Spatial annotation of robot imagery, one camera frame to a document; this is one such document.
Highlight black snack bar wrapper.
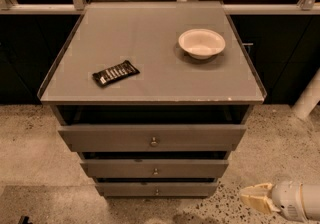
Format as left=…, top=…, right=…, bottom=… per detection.
left=92, top=60, right=140, bottom=87

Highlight grey drawer cabinet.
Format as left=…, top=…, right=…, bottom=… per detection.
left=39, top=2, right=266, bottom=185

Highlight grey middle drawer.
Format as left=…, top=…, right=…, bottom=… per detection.
left=81, top=159, right=228, bottom=179

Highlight white bowl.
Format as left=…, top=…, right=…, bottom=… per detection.
left=178, top=29, right=226, bottom=60

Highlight grey bottom drawer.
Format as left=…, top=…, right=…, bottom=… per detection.
left=96, top=182, right=218, bottom=197

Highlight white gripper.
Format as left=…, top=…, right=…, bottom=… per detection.
left=240, top=181, right=307, bottom=222

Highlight grey top drawer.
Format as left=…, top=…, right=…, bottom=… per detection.
left=58, top=124, right=246, bottom=152

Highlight grey drawer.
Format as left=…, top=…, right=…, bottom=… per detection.
left=58, top=124, right=246, bottom=152
left=81, top=159, right=228, bottom=179
left=96, top=182, right=218, bottom=197

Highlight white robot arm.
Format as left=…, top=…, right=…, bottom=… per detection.
left=239, top=181, right=320, bottom=222

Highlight white pole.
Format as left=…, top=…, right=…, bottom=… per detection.
left=292, top=68, right=320, bottom=119

